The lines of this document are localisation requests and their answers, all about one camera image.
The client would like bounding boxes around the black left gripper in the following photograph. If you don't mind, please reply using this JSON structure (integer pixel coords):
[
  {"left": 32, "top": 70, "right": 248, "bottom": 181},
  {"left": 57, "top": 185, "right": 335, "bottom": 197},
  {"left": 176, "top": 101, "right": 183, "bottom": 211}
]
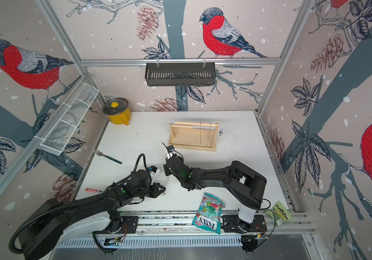
[{"left": 133, "top": 182, "right": 168, "bottom": 199}]

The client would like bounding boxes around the wooden jewelry display stand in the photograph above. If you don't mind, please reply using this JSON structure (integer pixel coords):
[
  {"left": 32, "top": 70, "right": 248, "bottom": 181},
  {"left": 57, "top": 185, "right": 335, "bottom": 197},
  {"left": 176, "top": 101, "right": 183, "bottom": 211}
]
[{"left": 169, "top": 121, "right": 219, "bottom": 152}]

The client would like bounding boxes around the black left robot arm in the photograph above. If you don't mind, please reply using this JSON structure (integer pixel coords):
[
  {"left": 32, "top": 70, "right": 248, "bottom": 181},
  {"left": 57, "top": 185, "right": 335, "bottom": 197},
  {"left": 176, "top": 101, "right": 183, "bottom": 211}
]
[{"left": 8, "top": 166, "right": 166, "bottom": 260}]

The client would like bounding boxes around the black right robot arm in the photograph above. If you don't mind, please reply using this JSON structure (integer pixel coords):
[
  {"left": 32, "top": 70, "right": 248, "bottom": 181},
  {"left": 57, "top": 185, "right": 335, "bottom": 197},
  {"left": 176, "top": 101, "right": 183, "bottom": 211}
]
[{"left": 163, "top": 155, "right": 267, "bottom": 224}]

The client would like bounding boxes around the Fox's candy bag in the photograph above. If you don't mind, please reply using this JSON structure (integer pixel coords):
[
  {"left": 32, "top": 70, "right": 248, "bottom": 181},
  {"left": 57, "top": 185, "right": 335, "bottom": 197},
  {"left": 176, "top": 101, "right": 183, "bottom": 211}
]
[{"left": 192, "top": 192, "right": 225, "bottom": 234}]

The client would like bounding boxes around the red pen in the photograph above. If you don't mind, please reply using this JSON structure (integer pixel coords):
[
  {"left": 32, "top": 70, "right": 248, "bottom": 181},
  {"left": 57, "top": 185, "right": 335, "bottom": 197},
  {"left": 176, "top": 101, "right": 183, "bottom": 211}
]
[{"left": 85, "top": 188, "right": 104, "bottom": 193}]

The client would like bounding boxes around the yellow pot with lid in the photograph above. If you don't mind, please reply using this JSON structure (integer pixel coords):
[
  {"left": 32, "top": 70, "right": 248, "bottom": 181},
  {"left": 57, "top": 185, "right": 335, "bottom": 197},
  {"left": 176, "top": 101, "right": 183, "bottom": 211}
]
[{"left": 103, "top": 98, "right": 131, "bottom": 125}]

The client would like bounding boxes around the green paper label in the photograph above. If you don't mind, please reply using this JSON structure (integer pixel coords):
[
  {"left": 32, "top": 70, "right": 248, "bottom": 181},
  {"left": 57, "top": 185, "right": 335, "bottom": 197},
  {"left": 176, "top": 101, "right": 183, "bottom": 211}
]
[{"left": 266, "top": 201, "right": 293, "bottom": 226}]

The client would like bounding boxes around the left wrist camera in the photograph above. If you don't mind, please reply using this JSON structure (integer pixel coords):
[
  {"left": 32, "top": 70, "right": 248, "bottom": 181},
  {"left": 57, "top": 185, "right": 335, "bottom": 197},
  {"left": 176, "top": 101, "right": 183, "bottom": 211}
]
[{"left": 148, "top": 166, "right": 160, "bottom": 184}]

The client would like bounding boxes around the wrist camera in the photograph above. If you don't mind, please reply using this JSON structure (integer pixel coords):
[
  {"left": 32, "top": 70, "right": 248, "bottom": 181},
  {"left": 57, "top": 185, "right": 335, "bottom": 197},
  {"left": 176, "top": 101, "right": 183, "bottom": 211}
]
[
  {"left": 166, "top": 145, "right": 175, "bottom": 159},
  {"left": 148, "top": 166, "right": 160, "bottom": 184}
]

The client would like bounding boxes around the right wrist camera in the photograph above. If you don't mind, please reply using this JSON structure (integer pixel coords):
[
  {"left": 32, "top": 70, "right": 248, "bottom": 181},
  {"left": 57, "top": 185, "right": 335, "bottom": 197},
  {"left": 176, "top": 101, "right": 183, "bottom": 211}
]
[{"left": 166, "top": 145, "right": 175, "bottom": 159}]

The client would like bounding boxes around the aluminium front rail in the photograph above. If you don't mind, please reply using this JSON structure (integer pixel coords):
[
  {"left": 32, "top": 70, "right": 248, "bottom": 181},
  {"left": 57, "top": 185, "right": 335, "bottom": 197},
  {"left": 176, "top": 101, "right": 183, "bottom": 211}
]
[{"left": 44, "top": 209, "right": 315, "bottom": 236}]

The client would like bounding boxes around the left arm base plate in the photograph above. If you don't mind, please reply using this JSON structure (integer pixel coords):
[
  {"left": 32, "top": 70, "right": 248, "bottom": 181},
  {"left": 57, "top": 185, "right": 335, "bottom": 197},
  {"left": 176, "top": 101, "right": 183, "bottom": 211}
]
[{"left": 95, "top": 216, "right": 139, "bottom": 236}]

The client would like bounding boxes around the gold chain on stand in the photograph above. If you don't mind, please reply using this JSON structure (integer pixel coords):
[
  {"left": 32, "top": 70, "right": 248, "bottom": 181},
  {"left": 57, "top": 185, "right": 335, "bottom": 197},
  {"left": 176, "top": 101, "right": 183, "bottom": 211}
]
[{"left": 192, "top": 122, "right": 219, "bottom": 148}]

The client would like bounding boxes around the fork with green handle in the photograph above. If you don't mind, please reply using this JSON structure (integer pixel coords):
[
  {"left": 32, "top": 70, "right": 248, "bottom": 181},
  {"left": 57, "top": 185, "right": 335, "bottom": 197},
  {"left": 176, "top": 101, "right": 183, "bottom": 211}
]
[{"left": 92, "top": 149, "right": 122, "bottom": 165}]

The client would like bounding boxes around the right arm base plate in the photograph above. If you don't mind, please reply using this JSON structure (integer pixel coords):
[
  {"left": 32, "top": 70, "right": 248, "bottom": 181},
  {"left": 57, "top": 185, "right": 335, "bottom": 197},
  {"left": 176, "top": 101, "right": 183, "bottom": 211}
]
[{"left": 221, "top": 214, "right": 267, "bottom": 234}]

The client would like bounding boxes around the black hanging wire basket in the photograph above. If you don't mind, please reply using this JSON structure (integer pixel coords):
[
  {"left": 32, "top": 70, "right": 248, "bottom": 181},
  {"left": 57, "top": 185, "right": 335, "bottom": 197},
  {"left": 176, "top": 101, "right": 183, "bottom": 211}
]
[{"left": 145, "top": 62, "right": 216, "bottom": 87}]

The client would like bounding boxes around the white wire wall shelf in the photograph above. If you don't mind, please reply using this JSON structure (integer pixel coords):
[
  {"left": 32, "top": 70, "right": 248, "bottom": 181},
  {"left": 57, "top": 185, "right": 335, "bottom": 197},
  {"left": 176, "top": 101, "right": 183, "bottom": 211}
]
[{"left": 39, "top": 83, "right": 99, "bottom": 156}]

